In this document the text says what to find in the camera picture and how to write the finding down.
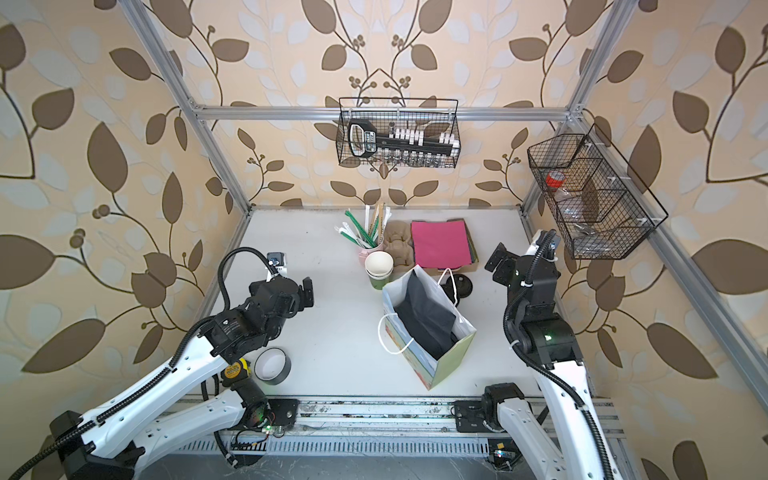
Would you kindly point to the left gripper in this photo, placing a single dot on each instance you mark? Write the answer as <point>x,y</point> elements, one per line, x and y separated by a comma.
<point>298,295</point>

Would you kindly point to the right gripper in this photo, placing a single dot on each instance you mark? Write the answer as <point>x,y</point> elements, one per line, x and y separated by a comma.
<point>508,266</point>

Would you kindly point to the black paper napkin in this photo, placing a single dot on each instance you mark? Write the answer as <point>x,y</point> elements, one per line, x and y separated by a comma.
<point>427,321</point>

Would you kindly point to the green white paper bag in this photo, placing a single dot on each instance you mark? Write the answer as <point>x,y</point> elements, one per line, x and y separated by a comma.
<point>396,341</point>

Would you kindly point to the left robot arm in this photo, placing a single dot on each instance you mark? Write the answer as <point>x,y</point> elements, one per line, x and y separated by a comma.
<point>204,388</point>

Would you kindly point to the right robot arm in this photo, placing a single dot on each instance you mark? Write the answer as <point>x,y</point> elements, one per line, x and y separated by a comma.
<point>565,440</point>

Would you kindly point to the yellow black tape measure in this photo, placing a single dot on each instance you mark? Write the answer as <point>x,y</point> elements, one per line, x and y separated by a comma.
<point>235,372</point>

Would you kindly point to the stack of coloured napkins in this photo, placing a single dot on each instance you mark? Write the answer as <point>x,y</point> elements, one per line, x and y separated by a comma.
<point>441,245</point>

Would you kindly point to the red capped plastic bottle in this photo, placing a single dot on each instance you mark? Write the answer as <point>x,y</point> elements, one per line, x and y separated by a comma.
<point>569,203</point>

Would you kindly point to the brown pulp cup carriers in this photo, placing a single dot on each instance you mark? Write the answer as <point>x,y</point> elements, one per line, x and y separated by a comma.
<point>398,244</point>

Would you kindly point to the cup of wrapped straws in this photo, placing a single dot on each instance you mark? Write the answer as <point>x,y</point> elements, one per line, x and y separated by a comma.
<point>368,234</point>

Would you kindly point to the grey duct tape roll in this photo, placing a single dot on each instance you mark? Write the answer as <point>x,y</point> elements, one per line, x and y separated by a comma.
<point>272,366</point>

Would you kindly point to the black wire basket right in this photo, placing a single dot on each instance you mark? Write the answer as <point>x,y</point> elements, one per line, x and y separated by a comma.
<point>620,207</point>

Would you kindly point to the black wire basket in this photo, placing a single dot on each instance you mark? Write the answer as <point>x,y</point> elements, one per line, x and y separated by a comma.
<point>433,114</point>
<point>620,207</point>

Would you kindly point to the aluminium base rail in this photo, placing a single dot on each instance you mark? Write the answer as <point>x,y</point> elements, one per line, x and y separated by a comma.
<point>378,415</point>

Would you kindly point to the black wire basket back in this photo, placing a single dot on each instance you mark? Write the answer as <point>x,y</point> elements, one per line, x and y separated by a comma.
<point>433,114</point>

